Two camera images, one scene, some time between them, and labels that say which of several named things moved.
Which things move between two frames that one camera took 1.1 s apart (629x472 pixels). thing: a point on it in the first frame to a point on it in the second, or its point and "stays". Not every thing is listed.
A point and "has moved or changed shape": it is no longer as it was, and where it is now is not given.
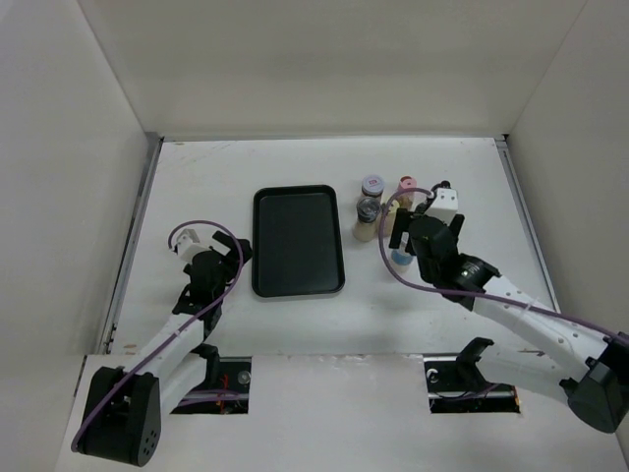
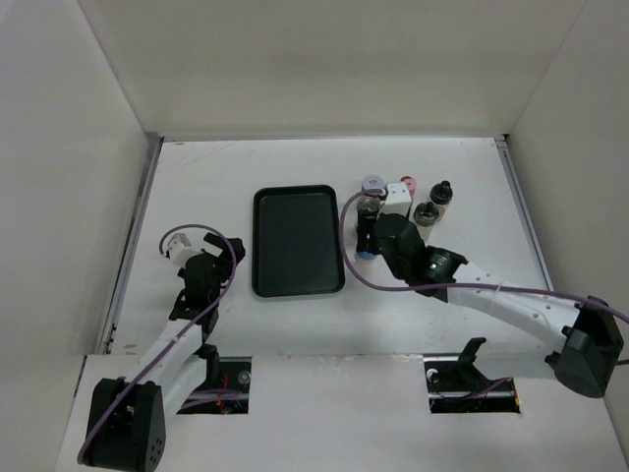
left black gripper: [233, 262] stays
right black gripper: [402, 222] to [366, 225]
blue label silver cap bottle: [401, 260] has moved or changed shape
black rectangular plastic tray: [296, 241] stays
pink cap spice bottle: [406, 199] stays
